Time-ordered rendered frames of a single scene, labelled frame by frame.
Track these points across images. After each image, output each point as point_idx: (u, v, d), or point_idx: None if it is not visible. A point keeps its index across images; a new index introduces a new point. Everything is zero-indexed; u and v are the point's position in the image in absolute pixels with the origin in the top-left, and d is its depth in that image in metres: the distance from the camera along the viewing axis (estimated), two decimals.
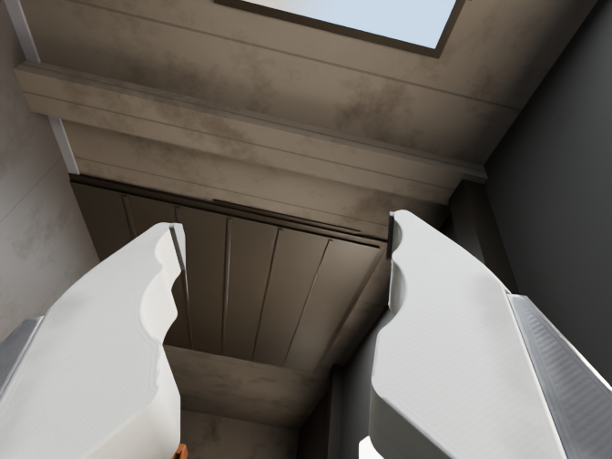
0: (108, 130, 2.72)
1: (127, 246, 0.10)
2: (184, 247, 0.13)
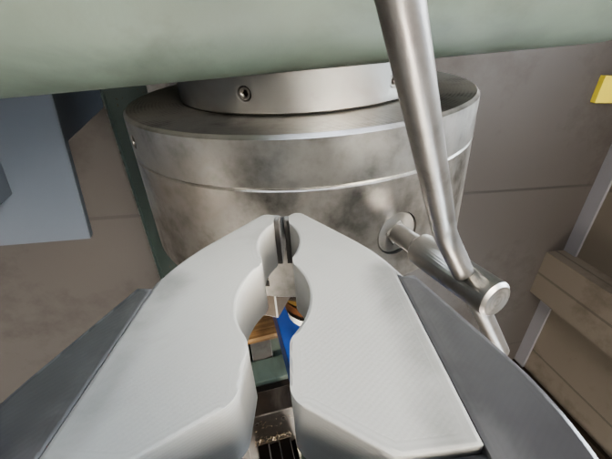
0: (599, 351, 2.11)
1: (233, 233, 0.10)
2: (285, 240, 0.13)
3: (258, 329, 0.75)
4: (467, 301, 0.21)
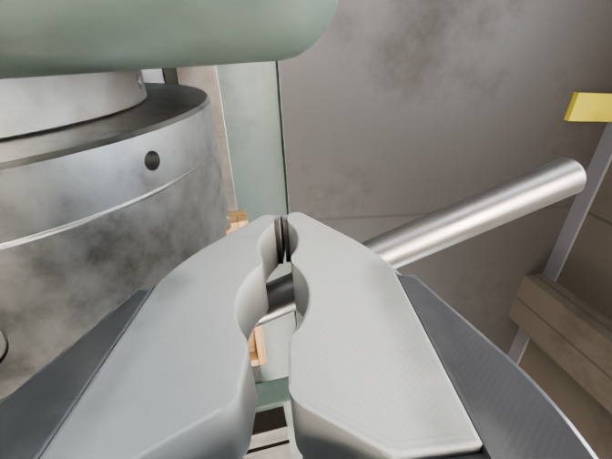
0: (578, 384, 1.98)
1: (233, 233, 0.10)
2: (285, 240, 0.13)
3: None
4: None
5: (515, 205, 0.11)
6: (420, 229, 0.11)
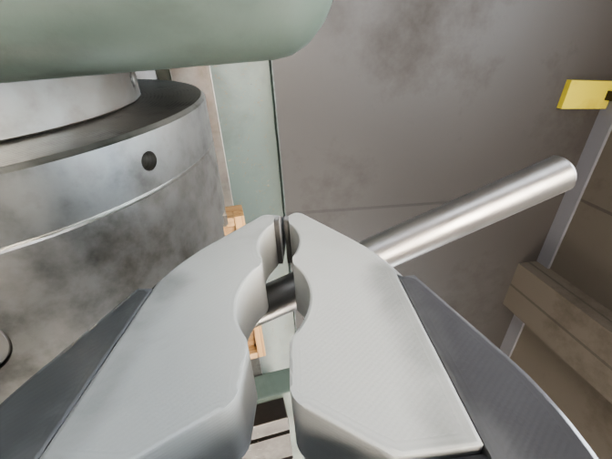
0: (572, 369, 2.02)
1: (233, 233, 0.10)
2: (285, 240, 0.13)
3: None
4: None
5: (508, 203, 0.11)
6: (416, 228, 0.12)
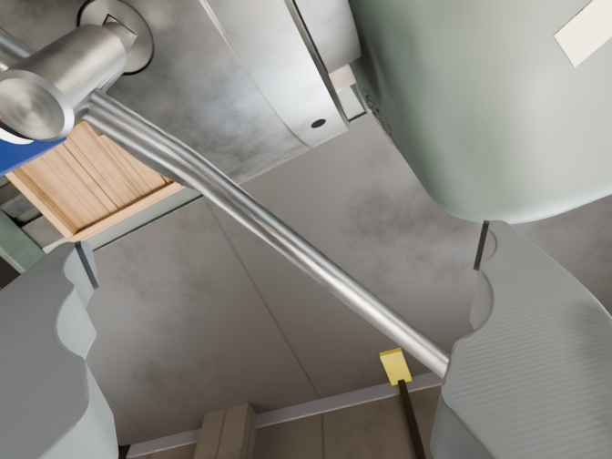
0: None
1: (28, 270, 0.09)
2: (95, 265, 0.12)
3: None
4: (35, 56, 0.11)
5: None
6: (431, 345, 0.18)
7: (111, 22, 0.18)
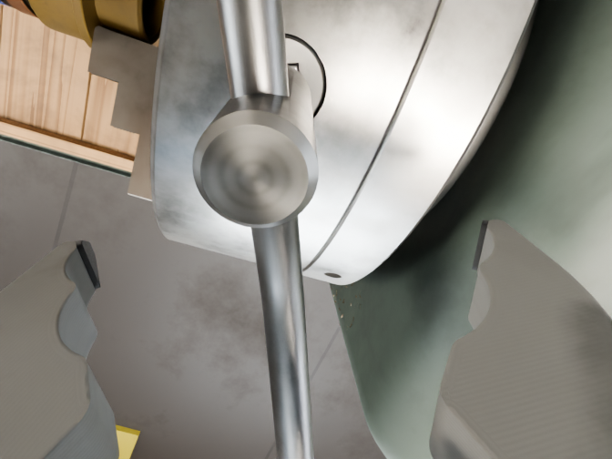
0: None
1: (30, 270, 0.09)
2: (96, 265, 0.12)
3: None
4: (299, 108, 0.07)
5: None
6: None
7: None
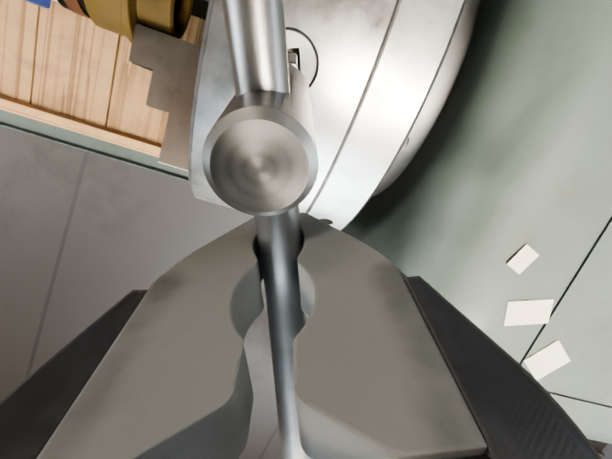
0: None
1: (229, 233, 0.10)
2: None
3: None
4: (300, 105, 0.08)
5: None
6: None
7: None
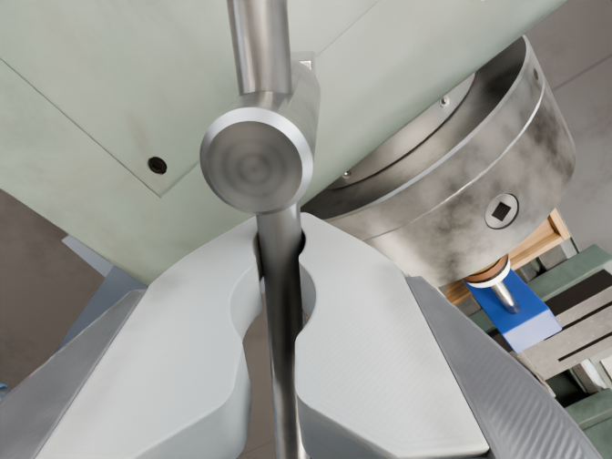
0: None
1: (227, 233, 0.10)
2: None
3: (454, 291, 0.82)
4: (300, 106, 0.08)
5: None
6: None
7: (294, 55, 0.15)
